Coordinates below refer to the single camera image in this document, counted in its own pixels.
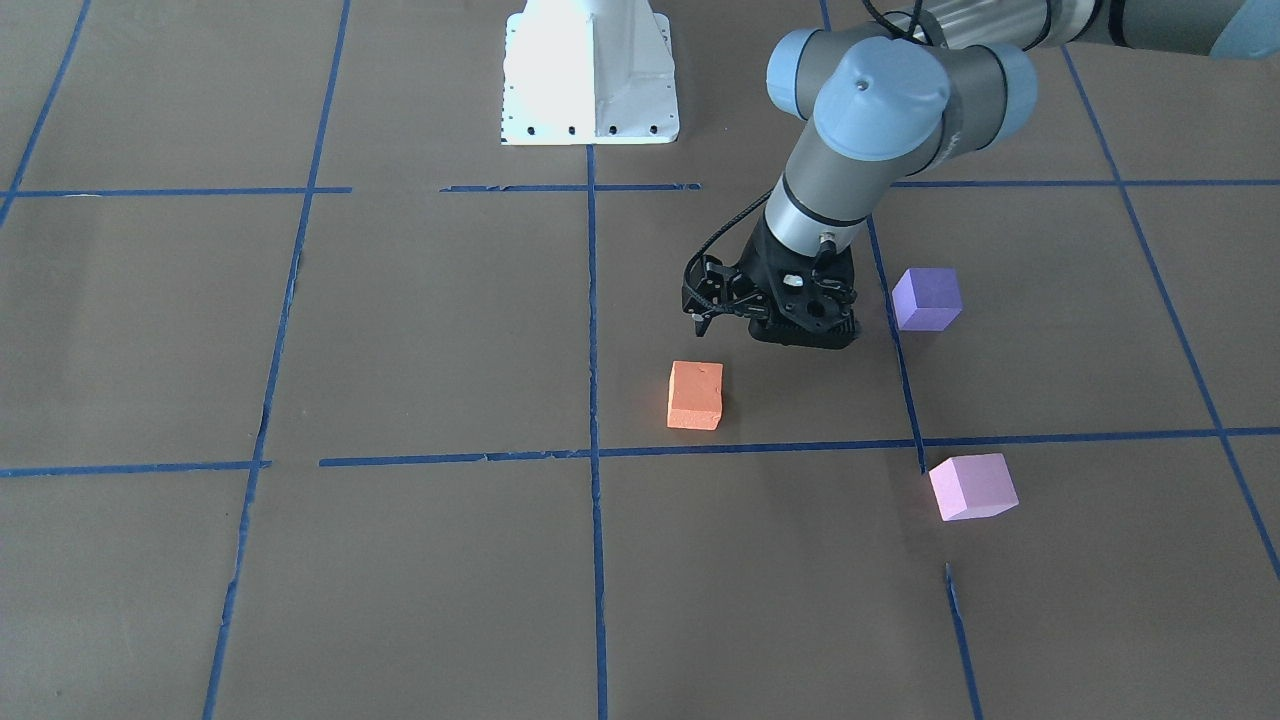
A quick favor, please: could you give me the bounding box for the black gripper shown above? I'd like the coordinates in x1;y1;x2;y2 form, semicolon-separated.
739;219;861;350

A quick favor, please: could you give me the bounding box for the orange foam block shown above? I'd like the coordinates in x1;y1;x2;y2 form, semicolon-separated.
666;360;724;430

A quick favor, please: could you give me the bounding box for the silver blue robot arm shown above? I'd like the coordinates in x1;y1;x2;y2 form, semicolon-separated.
717;1;1277;348

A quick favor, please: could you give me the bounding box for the purple foam block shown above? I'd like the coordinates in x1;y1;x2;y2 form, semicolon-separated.
890;266;964;332

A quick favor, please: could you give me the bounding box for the pink foam block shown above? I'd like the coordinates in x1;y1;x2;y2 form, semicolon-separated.
927;454;1020;521

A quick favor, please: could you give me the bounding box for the brown paper table cover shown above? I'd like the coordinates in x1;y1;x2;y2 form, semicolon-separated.
1;1;1279;719

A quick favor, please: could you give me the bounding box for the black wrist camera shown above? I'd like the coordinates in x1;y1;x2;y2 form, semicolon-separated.
682;254;768;338

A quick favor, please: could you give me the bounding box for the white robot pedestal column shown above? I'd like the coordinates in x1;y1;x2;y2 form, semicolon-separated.
500;1;681;146

